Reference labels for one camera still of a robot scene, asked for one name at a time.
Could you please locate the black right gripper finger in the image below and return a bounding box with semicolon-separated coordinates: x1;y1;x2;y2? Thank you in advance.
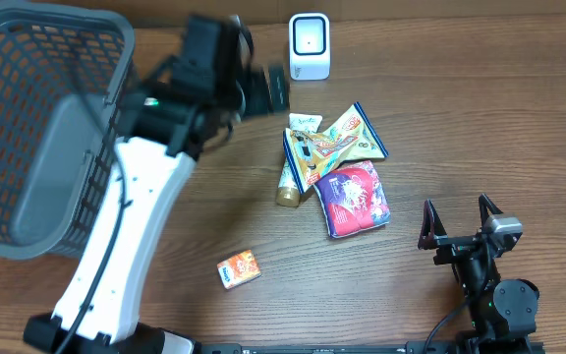
479;193;503;229
418;199;447;248

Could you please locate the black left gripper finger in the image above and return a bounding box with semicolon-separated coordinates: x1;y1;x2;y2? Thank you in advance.
243;67;271;118
268;64;290;112

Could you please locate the yellow snack bag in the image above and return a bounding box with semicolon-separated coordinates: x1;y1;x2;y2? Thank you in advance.
283;102;388;194

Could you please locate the purple red tissue pack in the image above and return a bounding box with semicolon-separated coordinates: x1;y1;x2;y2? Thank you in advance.
314;160;391;239

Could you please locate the white bamboo print tube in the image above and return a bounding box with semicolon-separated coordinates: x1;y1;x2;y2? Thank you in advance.
275;113;322;207

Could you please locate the small orange box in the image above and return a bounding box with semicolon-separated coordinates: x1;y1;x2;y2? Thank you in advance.
217;250;261;289

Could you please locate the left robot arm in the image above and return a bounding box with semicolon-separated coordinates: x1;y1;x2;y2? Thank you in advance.
23;15;273;354

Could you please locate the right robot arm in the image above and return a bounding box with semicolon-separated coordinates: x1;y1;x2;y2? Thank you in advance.
413;194;544;353

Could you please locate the white barcode scanner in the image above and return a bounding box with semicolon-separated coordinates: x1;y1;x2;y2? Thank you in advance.
289;13;331;81

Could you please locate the grey plastic shopping basket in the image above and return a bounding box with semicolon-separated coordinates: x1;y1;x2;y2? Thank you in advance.
0;1;135;260

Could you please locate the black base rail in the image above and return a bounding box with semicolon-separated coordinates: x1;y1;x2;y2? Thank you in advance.
194;341;546;354

